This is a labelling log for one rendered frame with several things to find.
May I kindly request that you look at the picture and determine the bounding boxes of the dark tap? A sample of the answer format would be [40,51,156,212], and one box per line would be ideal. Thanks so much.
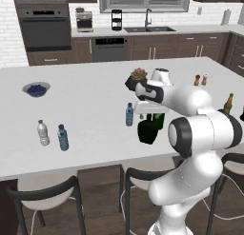
[144,8,153,29]

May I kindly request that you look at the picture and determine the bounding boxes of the window with blinds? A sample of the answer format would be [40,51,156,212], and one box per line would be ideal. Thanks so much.
[98,0,193,14]

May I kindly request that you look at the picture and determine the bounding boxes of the white paper towel roll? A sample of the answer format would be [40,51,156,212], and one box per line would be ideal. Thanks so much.
[220,9,233,27]

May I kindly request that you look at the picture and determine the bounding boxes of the grey bowl of blueberries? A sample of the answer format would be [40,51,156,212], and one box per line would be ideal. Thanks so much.
[21,81,52,99]

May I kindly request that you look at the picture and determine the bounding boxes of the brown glass bottle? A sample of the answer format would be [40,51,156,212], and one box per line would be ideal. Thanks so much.
[222,92,234,116]

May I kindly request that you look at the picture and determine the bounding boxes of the blue plastic water bottle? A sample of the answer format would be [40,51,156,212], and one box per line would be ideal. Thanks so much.
[56,124,71,152]
[125,102,135,127]

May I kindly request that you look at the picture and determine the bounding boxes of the white salt shaker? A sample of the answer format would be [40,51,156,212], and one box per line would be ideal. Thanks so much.
[201,73,210,87]

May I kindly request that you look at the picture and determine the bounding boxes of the brown pepper shaker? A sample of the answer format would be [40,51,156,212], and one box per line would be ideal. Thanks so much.
[193,74,202,87]

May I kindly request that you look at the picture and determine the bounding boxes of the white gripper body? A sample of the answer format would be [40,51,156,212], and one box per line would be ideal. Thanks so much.
[132,99,171,115]

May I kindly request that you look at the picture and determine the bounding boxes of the dark green glass bottle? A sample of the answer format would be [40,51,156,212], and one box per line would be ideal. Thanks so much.
[152,112,167,131]
[136,113,159,146]

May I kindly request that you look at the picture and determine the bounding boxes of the silver coffee machine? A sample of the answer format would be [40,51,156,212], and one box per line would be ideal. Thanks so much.
[74,7,94,33]

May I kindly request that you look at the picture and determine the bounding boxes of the brown base cupboards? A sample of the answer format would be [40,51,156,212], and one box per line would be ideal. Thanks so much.
[26,31,244,78]

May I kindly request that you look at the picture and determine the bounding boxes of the clear plastic water bottle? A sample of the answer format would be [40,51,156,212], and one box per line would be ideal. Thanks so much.
[36,119,51,147]

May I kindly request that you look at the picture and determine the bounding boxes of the succulent in black pot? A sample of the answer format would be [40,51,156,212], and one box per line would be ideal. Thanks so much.
[124,67,149,91]

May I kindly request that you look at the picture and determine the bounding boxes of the black tiered stand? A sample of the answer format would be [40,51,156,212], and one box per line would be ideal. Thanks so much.
[111,9,124,31]

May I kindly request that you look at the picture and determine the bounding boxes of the dark sink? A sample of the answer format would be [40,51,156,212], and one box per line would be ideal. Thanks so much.
[123,26,177,34]

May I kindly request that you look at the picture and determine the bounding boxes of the black and white chair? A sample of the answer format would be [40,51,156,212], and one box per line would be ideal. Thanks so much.
[119,157,179,235]
[205,152,244,235]
[5,175,88,235]

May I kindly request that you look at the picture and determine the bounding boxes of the black wall oven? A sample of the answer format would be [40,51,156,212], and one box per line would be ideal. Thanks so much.
[15,4,72,52]

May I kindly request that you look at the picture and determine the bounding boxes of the grey dishwasher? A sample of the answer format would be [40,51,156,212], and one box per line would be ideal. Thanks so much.
[91,36,129,63]

